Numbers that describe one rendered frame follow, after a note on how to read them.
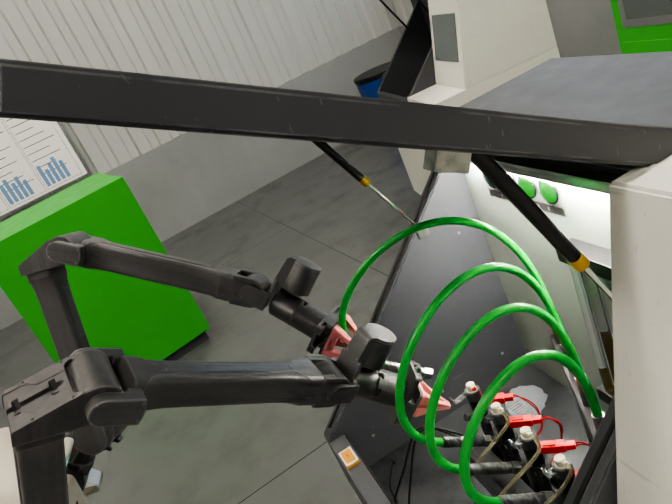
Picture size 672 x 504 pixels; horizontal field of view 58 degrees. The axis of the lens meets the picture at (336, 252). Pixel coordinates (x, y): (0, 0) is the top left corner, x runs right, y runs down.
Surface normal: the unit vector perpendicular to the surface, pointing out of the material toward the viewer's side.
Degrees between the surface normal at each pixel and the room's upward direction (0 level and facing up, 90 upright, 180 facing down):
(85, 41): 90
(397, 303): 90
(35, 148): 90
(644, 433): 76
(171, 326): 90
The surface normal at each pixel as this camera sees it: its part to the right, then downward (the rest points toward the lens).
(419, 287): 0.34, 0.25
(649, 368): -0.92, 0.26
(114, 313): 0.53, 0.14
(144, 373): 0.39, -0.87
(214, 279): -0.33, 0.06
